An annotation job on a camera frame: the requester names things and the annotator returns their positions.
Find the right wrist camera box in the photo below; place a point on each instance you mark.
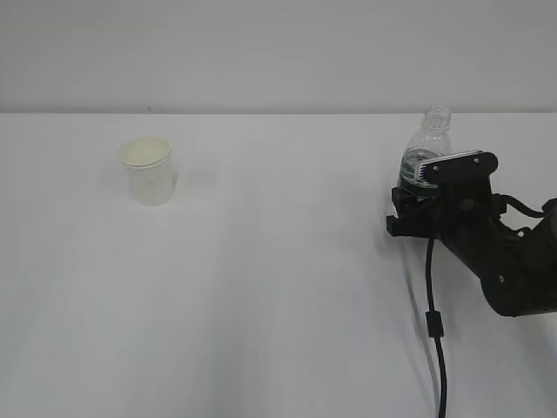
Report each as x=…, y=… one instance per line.
x=457, y=168

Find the clear green-label water bottle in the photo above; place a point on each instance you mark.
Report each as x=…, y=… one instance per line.
x=430, y=141

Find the white paper cup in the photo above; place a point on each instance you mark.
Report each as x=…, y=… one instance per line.
x=147, y=163

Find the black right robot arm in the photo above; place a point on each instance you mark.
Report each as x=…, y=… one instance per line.
x=537, y=250

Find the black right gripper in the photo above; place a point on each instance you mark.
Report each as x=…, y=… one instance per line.
x=470, y=227

